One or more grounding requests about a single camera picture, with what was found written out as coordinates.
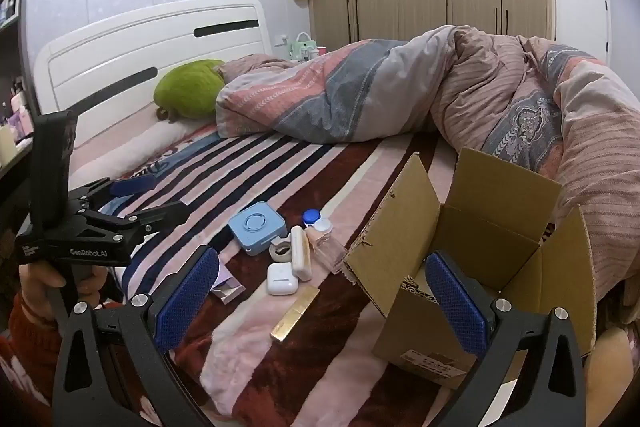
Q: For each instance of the white door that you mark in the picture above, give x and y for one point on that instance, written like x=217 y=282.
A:
x=580 y=12

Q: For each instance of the blue and white lens case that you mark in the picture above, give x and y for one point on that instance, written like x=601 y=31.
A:
x=316 y=221

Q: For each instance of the cream rectangular case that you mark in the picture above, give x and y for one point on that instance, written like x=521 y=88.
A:
x=301 y=254

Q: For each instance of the white earbuds case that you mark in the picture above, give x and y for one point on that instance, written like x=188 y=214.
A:
x=281 y=279

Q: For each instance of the striped fleece blanket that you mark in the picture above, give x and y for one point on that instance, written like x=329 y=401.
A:
x=300 y=367

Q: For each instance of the cardboard box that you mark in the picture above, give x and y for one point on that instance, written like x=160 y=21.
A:
x=480 y=227

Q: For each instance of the person's left forearm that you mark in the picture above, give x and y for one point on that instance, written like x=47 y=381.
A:
x=25 y=357

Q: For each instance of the tan rounded cushion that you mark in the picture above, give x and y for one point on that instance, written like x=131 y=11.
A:
x=607 y=372

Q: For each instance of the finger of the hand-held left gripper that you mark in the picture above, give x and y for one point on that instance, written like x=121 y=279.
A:
x=150 y=219
x=132 y=186

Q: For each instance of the small pink cup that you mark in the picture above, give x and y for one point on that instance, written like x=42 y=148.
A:
x=322 y=51

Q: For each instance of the white bed headboard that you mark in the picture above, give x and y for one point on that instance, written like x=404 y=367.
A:
x=125 y=52

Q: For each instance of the white and green bag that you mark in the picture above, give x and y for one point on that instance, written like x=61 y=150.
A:
x=303 y=49

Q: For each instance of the blue square mini printer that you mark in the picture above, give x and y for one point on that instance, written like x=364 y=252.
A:
x=256 y=227

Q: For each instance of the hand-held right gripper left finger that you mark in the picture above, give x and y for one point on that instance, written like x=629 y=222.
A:
x=187 y=292

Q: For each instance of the white long pillow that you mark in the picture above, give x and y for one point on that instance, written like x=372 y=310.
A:
x=125 y=147

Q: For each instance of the clear plastic bottle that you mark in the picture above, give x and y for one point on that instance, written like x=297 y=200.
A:
x=327 y=252

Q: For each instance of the small tape roll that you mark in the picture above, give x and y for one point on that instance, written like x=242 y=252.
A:
x=280 y=251

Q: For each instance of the person's left hand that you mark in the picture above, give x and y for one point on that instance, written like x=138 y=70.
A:
x=40 y=279

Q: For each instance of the dark wall shelf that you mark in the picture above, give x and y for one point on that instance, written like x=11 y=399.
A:
x=10 y=57

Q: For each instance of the pale bottles on shelf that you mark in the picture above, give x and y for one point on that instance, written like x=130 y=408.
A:
x=19 y=112

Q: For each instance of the gold rectangular bar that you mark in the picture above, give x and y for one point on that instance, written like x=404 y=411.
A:
x=295 y=313

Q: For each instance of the green plush pillow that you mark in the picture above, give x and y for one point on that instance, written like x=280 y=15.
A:
x=187 y=89

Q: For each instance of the small purple box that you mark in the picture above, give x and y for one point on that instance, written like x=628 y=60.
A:
x=227 y=287

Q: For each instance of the pink and grey duvet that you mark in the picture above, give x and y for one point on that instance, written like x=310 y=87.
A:
x=400 y=87

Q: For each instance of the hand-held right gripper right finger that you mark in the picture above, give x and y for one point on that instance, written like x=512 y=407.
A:
x=455 y=302

